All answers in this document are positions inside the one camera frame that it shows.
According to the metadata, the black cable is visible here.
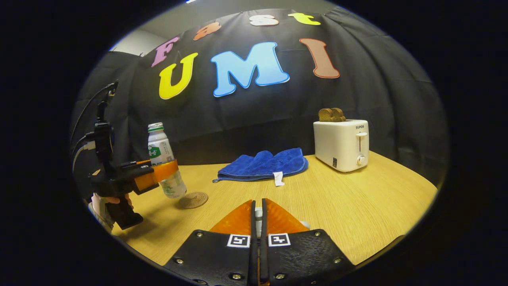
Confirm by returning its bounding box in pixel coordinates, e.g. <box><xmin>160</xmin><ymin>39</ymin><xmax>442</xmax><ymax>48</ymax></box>
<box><xmin>70</xmin><ymin>81</ymin><xmax>119</xmax><ymax>157</ymax></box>

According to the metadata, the black backdrop cloth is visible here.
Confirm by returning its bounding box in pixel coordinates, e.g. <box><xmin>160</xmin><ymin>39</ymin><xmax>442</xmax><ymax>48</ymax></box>
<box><xmin>71</xmin><ymin>6</ymin><xmax>450</xmax><ymax>199</ymax></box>

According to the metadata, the clear green label water bottle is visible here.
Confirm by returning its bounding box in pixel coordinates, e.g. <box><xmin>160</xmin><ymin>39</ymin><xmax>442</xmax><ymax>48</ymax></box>
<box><xmin>147</xmin><ymin>122</ymin><xmax>187</xmax><ymax>199</ymax></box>

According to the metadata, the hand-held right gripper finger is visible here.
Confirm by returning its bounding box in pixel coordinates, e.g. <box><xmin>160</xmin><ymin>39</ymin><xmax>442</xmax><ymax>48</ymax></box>
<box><xmin>164</xmin><ymin>199</ymin><xmax>258</xmax><ymax>286</ymax></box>
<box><xmin>260</xmin><ymin>197</ymin><xmax>355</xmax><ymax>286</ymax></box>

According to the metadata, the round brown coaster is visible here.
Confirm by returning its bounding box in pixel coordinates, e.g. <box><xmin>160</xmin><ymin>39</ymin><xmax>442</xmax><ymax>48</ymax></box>
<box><xmin>178</xmin><ymin>191</ymin><xmax>209</xmax><ymax>209</ymax></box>

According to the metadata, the white cable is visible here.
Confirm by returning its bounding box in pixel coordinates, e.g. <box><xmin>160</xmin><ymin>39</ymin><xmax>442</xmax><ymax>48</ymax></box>
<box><xmin>72</xmin><ymin>141</ymin><xmax>96</xmax><ymax>174</ymax></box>

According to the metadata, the white toaster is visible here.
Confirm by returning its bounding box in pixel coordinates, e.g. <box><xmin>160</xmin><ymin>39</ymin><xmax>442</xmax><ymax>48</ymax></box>
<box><xmin>313</xmin><ymin>119</ymin><xmax>370</xmax><ymax>173</ymax></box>

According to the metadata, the blue towel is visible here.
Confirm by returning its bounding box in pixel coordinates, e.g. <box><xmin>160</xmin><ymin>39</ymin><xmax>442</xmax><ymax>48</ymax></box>
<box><xmin>212</xmin><ymin>147</ymin><xmax>309</xmax><ymax>187</ymax></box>

